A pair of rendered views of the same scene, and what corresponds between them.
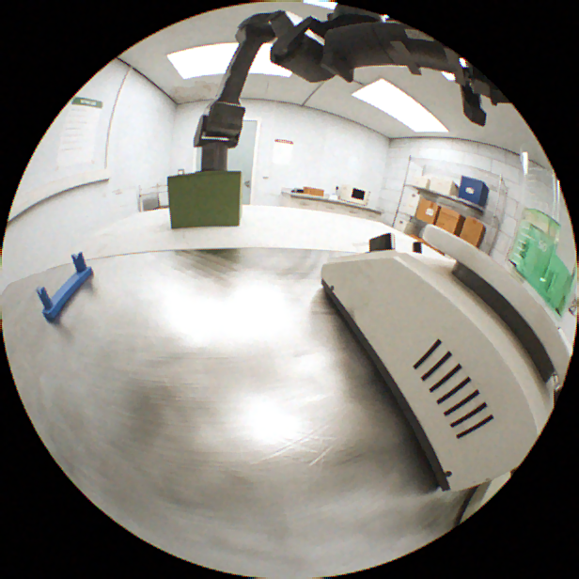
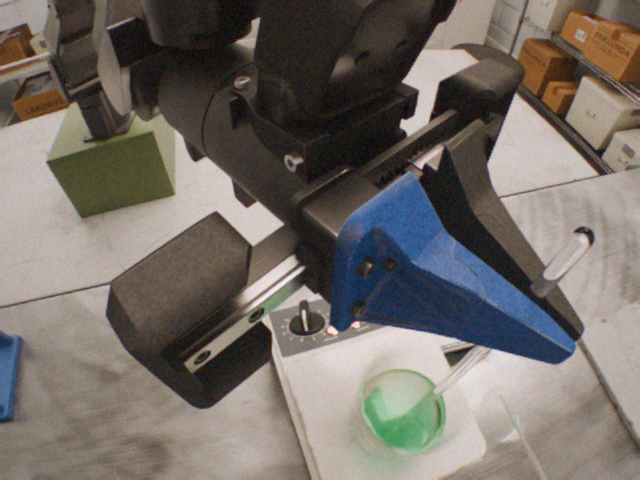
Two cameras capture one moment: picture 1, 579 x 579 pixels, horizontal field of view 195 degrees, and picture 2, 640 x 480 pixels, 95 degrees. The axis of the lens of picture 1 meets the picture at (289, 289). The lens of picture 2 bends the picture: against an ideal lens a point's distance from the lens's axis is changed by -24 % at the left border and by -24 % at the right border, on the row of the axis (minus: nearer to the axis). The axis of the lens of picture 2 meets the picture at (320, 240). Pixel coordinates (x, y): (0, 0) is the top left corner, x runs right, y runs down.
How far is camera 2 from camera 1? 0.28 m
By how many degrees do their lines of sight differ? 18
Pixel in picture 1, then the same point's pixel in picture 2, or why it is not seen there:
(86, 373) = (103, 448)
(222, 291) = not seen: hidden behind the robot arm
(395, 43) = (244, 198)
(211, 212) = (130, 190)
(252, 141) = not seen: outside the picture
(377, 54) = not seen: hidden behind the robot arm
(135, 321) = (125, 394)
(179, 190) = (73, 175)
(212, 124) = (77, 77)
